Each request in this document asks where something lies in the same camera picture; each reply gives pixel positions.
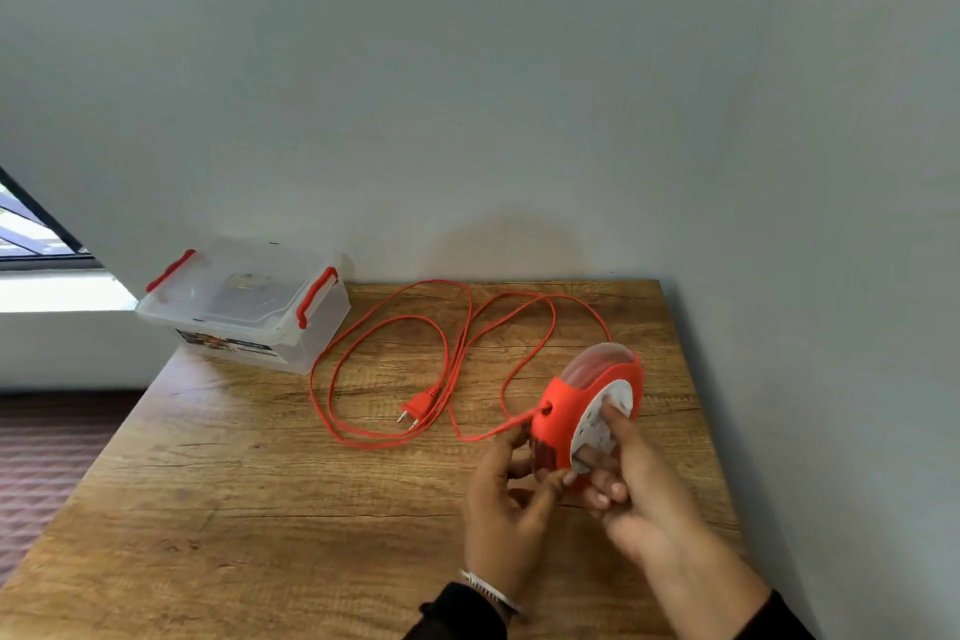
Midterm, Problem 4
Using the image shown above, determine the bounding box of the clear plastic storage box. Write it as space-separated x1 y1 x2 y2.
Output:
135 236 354 376

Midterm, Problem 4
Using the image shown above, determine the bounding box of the orange extension cord with plug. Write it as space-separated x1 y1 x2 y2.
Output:
309 278 613 451

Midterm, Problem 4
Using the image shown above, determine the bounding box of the white window sill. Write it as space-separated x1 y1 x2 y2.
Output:
0 269 141 315

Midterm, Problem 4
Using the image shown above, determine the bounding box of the person's left hand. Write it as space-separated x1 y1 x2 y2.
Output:
462 424 579 605

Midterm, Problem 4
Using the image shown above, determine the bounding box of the person's right hand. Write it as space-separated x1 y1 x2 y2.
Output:
571 398 723 573

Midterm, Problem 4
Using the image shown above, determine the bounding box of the person's right forearm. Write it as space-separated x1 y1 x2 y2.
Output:
646 540 816 640

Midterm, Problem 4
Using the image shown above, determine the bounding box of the person's left forearm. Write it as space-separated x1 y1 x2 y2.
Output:
403 572 528 640

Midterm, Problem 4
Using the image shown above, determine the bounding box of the orange cable reel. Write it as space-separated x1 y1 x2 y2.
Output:
528 342 645 491

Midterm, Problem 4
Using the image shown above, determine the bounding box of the red box latch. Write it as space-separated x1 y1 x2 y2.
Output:
296 266 340 330
145 248 198 294

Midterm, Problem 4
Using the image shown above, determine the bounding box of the window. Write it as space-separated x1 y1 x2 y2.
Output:
0 167 103 270

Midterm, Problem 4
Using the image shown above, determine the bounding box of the silver bracelet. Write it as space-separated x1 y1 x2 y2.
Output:
458 569 524 620

